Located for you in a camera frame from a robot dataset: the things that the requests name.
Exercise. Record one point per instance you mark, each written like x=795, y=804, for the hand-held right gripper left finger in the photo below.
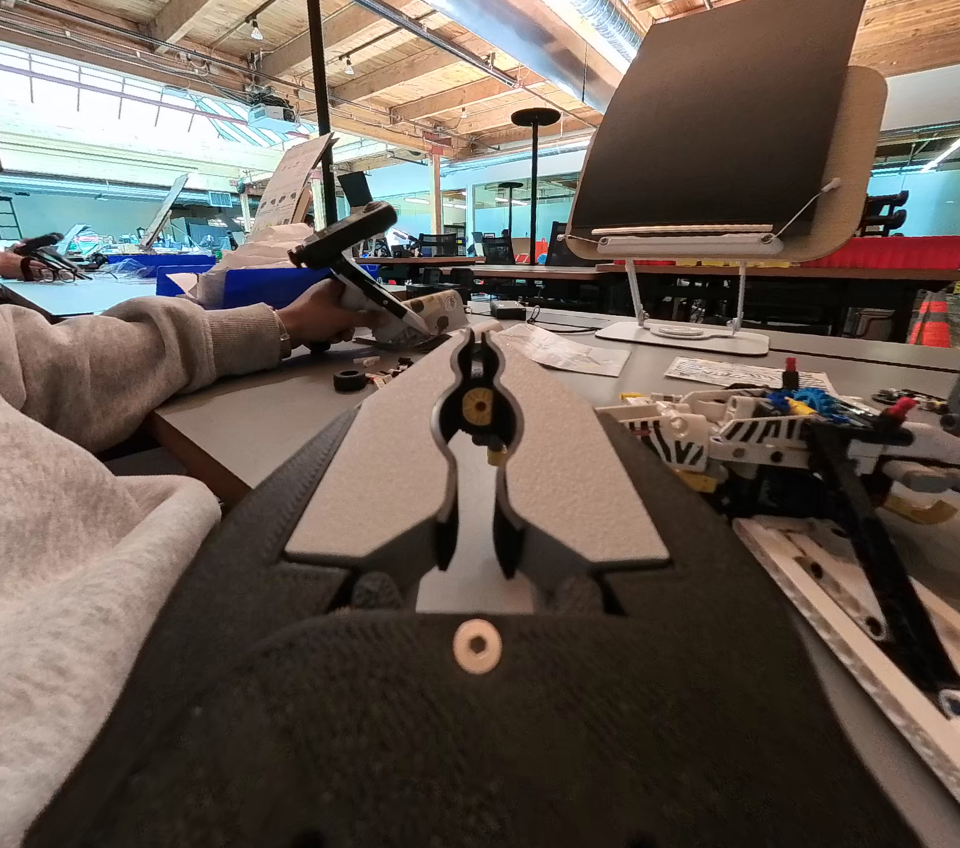
x=367, y=481

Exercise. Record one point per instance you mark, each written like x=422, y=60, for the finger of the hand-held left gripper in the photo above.
x=405, y=337

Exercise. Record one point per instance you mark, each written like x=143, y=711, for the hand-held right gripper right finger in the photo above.
x=585, y=481

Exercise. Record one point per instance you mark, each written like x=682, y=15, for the black lego wheel yellow hub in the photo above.
x=478, y=406

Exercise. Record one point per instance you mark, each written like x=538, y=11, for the lego instruction booklet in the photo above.
x=570, y=353

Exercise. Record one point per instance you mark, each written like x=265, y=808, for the zebra striped lego model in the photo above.
x=750, y=443

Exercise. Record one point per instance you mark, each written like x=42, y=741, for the person's left forearm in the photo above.
x=150, y=353

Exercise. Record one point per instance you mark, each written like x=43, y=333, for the pile of small lego pieces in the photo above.
x=386, y=374

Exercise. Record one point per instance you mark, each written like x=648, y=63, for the black lego tyre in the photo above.
x=350, y=382

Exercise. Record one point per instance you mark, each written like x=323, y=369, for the small black lego assembly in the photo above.
x=911, y=398

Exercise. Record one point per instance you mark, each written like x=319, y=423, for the person's left hand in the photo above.
x=319, y=316

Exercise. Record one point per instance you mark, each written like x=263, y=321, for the black and beige board stand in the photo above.
x=354, y=188

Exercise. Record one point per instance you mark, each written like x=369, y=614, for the beige printed board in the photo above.
x=289, y=188

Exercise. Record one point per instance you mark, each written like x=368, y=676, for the white crumpled paper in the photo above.
x=255, y=248

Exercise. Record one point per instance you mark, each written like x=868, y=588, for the blue storage bin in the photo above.
x=255, y=282
x=150, y=260

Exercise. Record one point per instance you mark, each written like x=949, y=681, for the black power adapter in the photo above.
x=506, y=308

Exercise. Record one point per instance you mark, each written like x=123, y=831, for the white ceiling projector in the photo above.
x=271, y=116

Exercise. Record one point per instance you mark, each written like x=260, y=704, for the zebra sticker sheet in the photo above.
x=697, y=368

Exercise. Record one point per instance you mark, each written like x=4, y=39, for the white book stand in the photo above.
x=675, y=338

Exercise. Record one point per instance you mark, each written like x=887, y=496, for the black office chair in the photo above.
x=559, y=245

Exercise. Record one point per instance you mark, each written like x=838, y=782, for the tilted grey board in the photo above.
x=166, y=207

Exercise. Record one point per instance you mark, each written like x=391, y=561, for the row of yellow bins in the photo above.
x=720, y=261

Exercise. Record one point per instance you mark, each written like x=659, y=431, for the person's grey sweatshirt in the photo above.
x=75, y=600

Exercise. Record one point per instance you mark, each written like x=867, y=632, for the long wooden desk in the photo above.
x=825, y=273

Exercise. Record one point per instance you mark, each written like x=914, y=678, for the red storage bin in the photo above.
x=885, y=252

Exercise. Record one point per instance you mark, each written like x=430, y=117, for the black panel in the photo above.
x=712, y=113

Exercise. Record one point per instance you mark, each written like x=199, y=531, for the orange traffic cone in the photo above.
x=931, y=323

